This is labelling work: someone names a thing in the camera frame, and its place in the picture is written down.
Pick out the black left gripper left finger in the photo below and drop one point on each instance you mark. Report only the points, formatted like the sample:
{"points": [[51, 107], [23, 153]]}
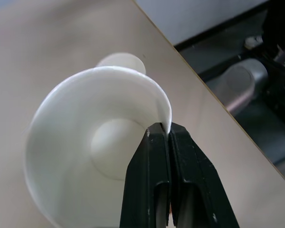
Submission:
{"points": [[147, 166]]}

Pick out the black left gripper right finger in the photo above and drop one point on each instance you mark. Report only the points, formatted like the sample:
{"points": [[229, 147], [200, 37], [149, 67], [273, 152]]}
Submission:
{"points": [[192, 171]]}

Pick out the white paper cup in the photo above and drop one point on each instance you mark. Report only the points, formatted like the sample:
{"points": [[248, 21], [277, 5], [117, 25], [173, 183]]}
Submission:
{"points": [[123, 60], [73, 118]]}

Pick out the silver robot body cylinder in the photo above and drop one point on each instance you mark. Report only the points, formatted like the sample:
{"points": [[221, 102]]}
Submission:
{"points": [[244, 83]]}

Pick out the black robot body frame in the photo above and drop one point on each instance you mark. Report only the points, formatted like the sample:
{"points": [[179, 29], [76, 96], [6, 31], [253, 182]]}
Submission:
{"points": [[279, 28]]}

